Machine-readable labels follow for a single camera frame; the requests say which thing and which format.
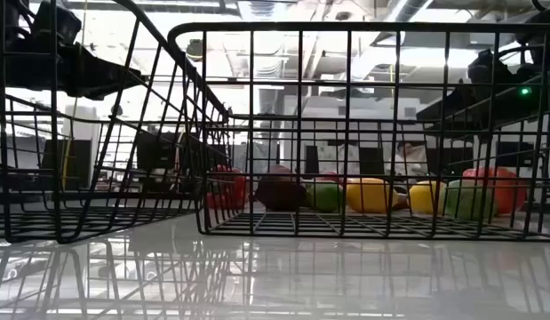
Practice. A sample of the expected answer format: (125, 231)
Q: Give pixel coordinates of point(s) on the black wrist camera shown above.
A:
(483, 66)
(57, 22)

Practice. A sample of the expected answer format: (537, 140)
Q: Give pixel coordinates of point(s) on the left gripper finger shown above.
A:
(119, 82)

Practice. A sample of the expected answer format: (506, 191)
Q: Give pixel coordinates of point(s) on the yellow lemon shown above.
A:
(423, 197)

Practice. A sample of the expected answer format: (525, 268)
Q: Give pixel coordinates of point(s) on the orange-red tomato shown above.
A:
(505, 189)

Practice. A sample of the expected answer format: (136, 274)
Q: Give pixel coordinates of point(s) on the green lime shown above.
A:
(323, 195)

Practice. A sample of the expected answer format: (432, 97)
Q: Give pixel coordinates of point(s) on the black background screen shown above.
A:
(514, 153)
(157, 151)

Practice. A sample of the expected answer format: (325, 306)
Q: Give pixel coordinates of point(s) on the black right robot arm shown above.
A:
(543, 35)

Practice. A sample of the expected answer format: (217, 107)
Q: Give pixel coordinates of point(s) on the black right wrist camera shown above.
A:
(483, 66)

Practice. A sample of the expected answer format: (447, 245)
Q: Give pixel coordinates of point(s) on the light green cucumber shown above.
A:
(467, 200)

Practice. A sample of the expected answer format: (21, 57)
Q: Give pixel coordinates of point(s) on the yellow-orange citrus fruit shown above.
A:
(370, 195)

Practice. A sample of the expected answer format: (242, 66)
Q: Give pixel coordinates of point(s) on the dark maroon apple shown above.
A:
(279, 193)

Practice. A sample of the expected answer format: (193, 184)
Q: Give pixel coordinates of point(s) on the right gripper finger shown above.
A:
(443, 113)

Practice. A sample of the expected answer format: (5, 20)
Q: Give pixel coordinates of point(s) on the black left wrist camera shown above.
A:
(57, 22)

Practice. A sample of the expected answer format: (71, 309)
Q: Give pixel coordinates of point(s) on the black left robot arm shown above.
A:
(8, 22)

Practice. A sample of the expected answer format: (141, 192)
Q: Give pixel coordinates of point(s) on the person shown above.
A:
(410, 155)

